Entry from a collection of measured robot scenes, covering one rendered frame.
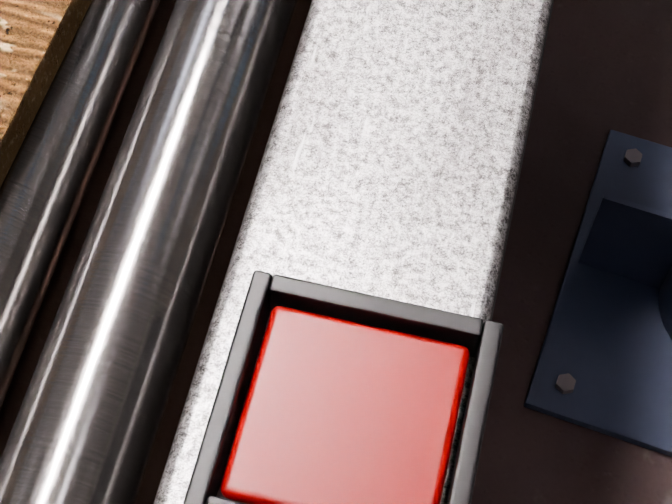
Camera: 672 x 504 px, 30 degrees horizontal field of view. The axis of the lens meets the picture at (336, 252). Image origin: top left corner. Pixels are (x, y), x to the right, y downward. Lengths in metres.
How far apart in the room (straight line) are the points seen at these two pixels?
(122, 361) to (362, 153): 0.11
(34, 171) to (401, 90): 0.13
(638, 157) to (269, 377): 1.20
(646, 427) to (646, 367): 0.07
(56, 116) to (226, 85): 0.06
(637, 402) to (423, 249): 1.01
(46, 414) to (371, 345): 0.10
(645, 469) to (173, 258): 1.03
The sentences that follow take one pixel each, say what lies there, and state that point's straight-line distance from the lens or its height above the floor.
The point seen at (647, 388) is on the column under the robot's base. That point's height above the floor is 0.01.
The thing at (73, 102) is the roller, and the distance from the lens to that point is 0.43.
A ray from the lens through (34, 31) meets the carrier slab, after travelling 0.43.
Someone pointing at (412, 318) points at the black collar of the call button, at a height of 0.93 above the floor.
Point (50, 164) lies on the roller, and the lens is 0.42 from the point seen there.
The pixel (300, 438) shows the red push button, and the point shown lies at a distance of 0.36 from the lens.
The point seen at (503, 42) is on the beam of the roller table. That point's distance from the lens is 0.45.
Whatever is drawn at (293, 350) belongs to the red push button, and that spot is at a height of 0.93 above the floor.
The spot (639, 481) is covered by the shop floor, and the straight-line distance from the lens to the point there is 1.37.
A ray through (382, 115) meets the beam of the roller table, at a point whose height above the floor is 0.91.
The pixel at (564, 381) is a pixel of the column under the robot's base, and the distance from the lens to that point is 1.38.
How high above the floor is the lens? 1.26
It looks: 61 degrees down
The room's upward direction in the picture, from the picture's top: 2 degrees clockwise
